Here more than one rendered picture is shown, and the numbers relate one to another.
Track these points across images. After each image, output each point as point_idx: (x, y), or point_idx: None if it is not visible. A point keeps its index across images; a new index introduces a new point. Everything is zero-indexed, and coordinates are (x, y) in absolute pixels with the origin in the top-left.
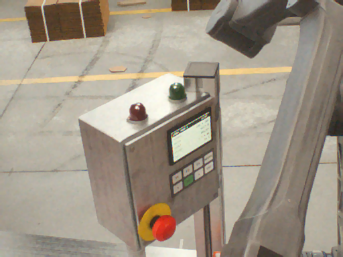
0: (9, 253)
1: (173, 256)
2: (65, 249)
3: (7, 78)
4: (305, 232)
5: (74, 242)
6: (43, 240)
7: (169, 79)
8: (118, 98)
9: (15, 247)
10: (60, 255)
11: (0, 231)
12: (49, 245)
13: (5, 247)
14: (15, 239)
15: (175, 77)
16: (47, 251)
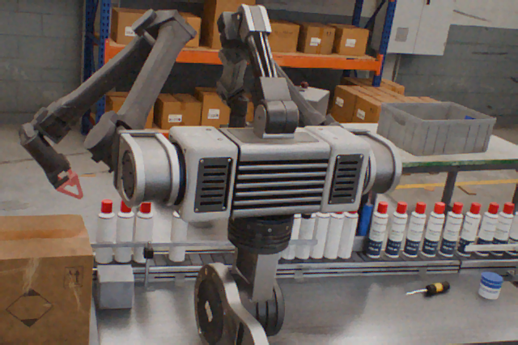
0: (463, 327)
1: (343, 344)
2: (428, 336)
3: None
4: None
5: (428, 342)
6: (453, 339)
7: (311, 98)
8: (322, 94)
9: (464, 331)
10: (426, 332)
11: (494, 340)
12: (443, 337)
13: (471, 330)
14: (474, 336)
15: (310, 99)
16: (438, 332)
